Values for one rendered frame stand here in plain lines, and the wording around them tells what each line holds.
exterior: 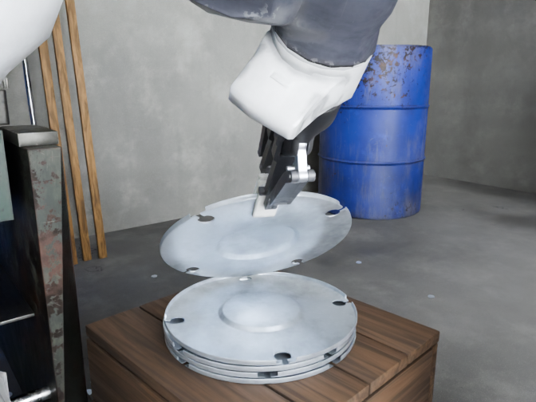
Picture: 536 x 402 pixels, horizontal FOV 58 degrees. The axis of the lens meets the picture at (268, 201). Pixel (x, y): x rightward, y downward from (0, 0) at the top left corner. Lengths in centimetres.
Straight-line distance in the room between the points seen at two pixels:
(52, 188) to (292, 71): 53
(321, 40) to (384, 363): 47
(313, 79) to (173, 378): 43
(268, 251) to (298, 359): 21
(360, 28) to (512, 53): 326
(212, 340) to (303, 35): 44
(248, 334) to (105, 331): 23
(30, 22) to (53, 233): 63
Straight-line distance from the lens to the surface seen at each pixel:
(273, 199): 54
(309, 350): 67
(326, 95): 40
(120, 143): 243
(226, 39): 271
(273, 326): 71
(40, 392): 102
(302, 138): 47
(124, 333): 80
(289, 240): 77
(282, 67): 40
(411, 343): 77
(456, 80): 381
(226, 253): 77
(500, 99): 365
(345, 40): 39
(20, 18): 24
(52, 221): 85
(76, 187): 209
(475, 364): 145
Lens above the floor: 72
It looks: 14 degrees down
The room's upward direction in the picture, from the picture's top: straight up
